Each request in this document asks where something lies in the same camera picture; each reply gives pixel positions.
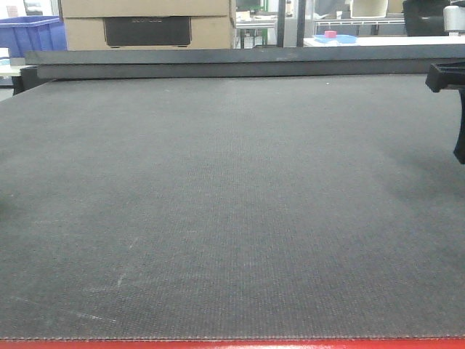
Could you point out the blue plastic crate far left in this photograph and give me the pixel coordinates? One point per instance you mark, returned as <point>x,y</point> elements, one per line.
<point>32,33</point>

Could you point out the cardboard box with black print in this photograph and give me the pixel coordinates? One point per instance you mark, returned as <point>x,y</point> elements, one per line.
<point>139,24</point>

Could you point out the cream plastic bin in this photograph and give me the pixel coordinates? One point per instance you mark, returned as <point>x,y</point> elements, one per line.
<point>368,9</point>

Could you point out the red conveyor front edge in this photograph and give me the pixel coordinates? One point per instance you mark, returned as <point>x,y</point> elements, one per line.
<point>359,343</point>

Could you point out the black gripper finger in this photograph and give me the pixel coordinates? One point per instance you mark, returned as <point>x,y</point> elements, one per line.
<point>450,76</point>

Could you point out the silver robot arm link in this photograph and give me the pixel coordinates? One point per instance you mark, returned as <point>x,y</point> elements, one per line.
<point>454,17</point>

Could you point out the black office chair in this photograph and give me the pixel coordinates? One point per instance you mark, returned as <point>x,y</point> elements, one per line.
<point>424,18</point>

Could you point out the dark conveyor belt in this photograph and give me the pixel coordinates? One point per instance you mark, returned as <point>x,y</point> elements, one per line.
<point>232,209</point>

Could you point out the small pink block on tray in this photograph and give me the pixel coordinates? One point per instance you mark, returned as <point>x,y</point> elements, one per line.
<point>330,34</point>

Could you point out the black vertical post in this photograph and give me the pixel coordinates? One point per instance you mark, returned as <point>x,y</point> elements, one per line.
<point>301,17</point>

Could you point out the black conveyor back rail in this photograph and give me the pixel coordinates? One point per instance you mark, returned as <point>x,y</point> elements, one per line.
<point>238,63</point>

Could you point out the white background table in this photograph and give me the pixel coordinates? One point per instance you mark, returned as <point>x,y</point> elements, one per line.
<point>380,41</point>

